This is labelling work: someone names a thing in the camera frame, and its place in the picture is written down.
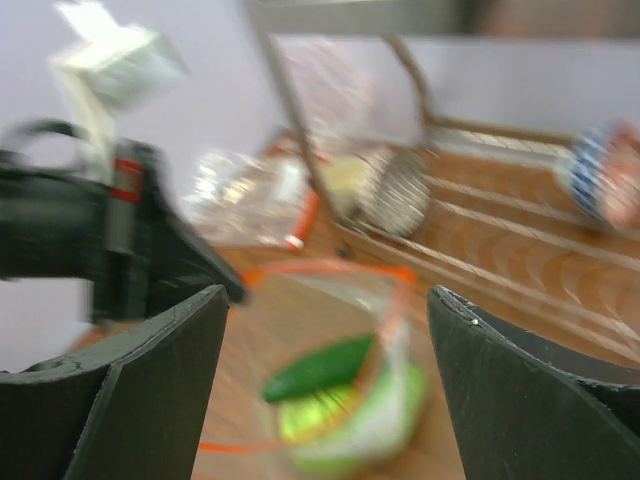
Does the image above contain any steel two-tier dish rack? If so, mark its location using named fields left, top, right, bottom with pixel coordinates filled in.
left=245, top=1, right=639, bottom=364

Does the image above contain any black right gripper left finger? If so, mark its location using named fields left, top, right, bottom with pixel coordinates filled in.
left=1, top=286, right=228, bottom=479

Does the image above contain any blue white patterned bowl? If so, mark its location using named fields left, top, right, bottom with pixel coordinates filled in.
left=554, top=120, right=639, bottom=230

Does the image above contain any green cabbage toy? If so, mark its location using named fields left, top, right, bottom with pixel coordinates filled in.
left=278, top=363, right=429, bottom=476

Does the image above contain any cream enamel mug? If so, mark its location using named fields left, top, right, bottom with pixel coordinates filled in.
left=320, top=154, right=368, bottom=222

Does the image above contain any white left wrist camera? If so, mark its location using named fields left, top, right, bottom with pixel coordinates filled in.
left=50, top=1, right=188, bottom=185

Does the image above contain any dark green cucumber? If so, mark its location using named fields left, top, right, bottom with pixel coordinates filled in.
left=262, top=334, right=375, bottom=403

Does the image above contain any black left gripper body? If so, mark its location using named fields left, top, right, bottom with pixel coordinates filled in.
left=1, top=119, right=247, bottom=323

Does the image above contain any crumpled clear bag at back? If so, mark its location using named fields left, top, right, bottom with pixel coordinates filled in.
left=278, top=37, right=423, bottom=161

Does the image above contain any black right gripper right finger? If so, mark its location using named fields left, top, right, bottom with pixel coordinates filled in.
left=427, top=285, right=639, bottom=480

